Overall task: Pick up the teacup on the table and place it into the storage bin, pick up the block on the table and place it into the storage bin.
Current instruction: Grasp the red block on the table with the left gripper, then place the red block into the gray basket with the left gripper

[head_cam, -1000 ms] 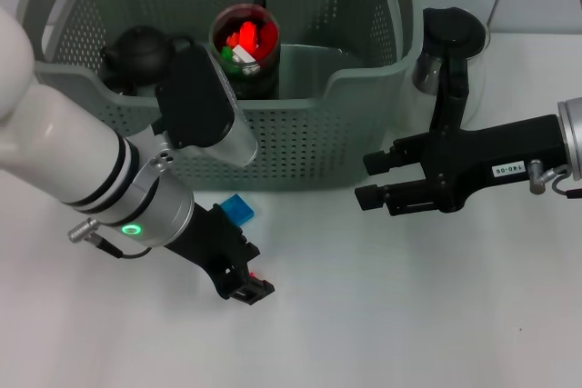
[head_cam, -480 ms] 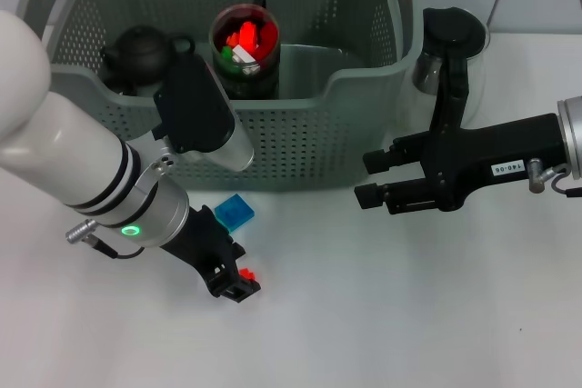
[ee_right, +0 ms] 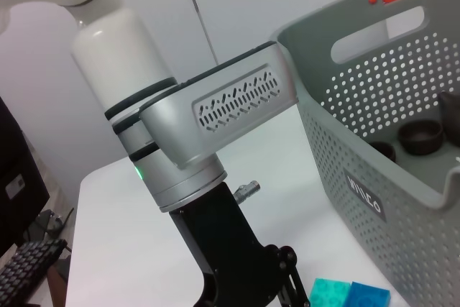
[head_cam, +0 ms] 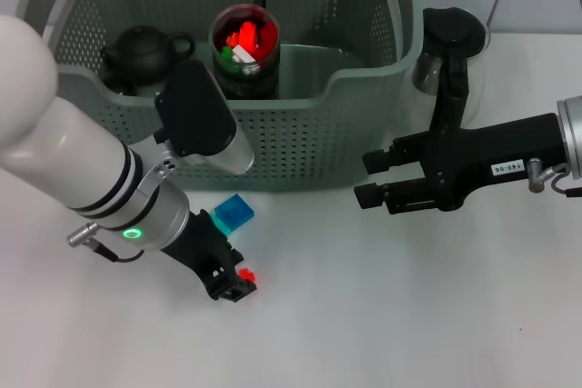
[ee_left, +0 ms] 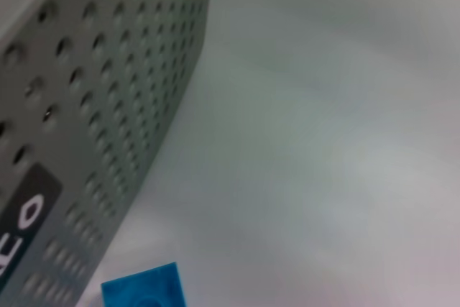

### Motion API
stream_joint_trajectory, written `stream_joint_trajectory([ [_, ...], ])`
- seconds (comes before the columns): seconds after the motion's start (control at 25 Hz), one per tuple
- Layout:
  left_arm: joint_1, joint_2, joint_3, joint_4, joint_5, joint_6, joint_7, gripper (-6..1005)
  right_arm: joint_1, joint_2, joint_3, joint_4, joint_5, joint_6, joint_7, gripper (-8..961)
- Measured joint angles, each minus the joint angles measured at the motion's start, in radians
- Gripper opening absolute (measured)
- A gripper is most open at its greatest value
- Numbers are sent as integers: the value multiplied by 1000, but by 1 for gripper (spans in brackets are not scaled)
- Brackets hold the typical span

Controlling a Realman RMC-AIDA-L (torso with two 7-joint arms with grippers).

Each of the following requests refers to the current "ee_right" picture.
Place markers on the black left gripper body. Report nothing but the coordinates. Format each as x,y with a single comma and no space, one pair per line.
223,249

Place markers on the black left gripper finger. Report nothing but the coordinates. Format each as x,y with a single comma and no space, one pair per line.
296,292

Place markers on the teal toy brick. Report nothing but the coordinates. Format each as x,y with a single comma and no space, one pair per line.
328,294

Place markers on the blue toy brick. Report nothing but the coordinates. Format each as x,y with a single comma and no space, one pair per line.
368,296

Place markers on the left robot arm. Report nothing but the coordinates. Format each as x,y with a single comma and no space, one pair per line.
118,69

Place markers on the grey perforated storage basket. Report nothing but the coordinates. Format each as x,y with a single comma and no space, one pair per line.
359,163

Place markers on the small black cup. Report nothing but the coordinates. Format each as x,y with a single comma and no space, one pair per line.
420,138
384,149

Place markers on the black keyboard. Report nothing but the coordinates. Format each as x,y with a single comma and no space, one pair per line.
28,271

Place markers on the black computer monitor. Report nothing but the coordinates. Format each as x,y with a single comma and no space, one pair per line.
18,177

